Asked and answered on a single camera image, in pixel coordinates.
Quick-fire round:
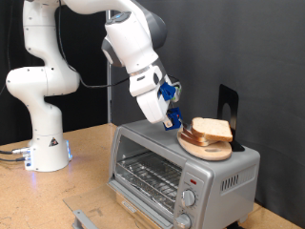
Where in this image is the vertical metal pole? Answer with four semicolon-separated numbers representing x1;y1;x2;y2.
106;9;112;124

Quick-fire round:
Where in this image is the wire oven rack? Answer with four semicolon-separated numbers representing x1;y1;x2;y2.
115;151;183;213

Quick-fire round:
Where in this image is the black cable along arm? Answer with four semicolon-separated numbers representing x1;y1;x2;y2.
56;0;132;89

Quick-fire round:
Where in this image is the black spatula with blue block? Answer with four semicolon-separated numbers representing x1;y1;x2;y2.
163;107;195;134

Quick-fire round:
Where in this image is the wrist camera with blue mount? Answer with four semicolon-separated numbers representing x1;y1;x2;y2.
158;81;183;103

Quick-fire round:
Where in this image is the silver oven knob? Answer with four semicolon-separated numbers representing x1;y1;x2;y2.
174;213;193;229
181;189;197;208

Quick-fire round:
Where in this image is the round wooden plate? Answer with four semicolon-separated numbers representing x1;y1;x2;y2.
176;128;234;161

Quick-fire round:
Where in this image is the black metal bookend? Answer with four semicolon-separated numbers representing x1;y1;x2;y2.
216;83;246;153

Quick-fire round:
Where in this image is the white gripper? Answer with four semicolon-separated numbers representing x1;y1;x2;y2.
128;65;174;129

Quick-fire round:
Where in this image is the glass oven door with handle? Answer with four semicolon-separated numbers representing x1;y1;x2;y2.
62;180;174;229

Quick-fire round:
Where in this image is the black base cable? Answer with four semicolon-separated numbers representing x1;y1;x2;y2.
0;156;27;163

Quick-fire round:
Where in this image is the silver toaster oven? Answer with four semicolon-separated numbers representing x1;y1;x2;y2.
109;114;261;229

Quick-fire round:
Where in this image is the base cable with silver connector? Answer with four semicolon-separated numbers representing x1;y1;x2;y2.
0;146;31;156

